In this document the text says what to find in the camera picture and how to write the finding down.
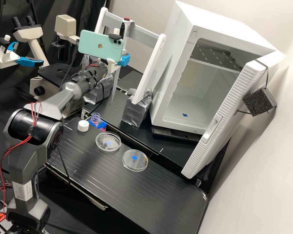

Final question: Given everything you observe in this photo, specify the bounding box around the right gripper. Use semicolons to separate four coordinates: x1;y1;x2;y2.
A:
106;53;131;73

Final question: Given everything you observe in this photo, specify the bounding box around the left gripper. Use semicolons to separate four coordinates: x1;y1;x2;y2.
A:
0;41;44;69

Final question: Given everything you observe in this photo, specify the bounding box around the pipette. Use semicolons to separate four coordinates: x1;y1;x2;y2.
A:
110;17;135;102

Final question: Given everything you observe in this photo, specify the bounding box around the cream microscope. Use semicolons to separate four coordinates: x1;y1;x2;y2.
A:
12;14;98;120

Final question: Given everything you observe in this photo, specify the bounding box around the left phone holder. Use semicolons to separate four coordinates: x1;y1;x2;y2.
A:
0;35;11;54

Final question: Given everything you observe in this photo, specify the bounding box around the white incubator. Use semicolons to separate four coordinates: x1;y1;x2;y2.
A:
149;0;287;136

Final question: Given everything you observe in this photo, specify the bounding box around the small bottle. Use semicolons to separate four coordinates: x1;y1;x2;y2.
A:
91;112;102;125

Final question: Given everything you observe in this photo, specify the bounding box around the blue bottle holder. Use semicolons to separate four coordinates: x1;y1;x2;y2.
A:
87;116;107;130

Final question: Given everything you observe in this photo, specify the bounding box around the white cap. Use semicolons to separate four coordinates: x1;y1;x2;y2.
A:
77;120;90;132

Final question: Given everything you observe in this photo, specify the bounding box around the petri dish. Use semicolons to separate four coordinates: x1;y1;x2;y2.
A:
95;131;122;153

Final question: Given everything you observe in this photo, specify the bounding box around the petri dish lid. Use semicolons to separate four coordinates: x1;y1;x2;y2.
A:
122;149;149;172

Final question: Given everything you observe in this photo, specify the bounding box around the incubator door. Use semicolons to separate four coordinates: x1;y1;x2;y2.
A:
180;58;278;180

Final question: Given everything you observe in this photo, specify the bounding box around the right wrist camera phone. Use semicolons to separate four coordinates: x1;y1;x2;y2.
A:
78;27;125;62

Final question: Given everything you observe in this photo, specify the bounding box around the black cable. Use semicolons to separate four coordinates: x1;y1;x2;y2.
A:
56;146;72;187
59;50;79;89

